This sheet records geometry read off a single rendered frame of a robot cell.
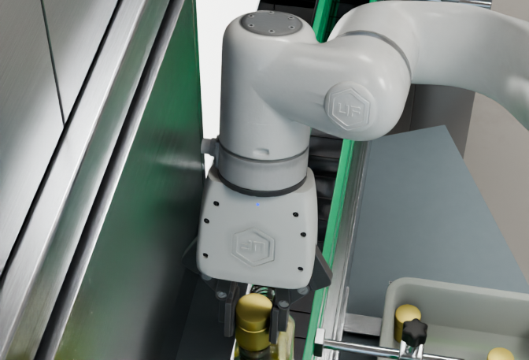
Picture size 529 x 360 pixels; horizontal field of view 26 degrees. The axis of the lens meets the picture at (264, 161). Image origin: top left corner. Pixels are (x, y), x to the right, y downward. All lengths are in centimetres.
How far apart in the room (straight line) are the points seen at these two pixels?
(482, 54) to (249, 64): 19
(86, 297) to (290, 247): 17
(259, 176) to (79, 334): 19
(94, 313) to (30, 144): 19
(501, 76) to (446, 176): 86
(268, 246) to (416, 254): 71
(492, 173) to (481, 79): 189
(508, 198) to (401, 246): 113
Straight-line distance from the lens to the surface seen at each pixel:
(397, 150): 180
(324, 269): 100
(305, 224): 95
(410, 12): 94
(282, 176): 92
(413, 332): 126
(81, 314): 93
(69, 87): 91
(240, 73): 88
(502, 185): 281
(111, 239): 98
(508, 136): 293
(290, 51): 87
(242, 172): 92
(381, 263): 165
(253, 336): 105
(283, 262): 97
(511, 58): 90
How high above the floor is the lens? 203
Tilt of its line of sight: 47 degrees down
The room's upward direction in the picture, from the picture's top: straight up
